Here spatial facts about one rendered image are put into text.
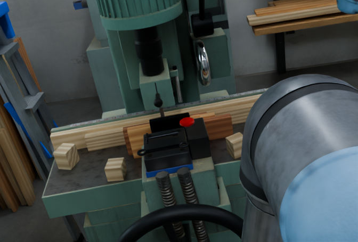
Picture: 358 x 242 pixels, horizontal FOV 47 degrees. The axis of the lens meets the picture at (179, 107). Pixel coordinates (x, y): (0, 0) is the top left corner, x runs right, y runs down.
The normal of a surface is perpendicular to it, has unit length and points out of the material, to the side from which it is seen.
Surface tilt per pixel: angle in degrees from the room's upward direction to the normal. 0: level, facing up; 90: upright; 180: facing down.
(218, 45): 90
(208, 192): 90
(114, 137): 90
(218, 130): 90
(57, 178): 0
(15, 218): 0
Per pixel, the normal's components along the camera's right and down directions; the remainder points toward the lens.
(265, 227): -0.56, 0.36
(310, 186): -0.80, -0.47
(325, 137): -0.49, -0.76
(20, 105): 0.94, -0.21
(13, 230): -0.15, -0.88
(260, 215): -0.74, 0.28
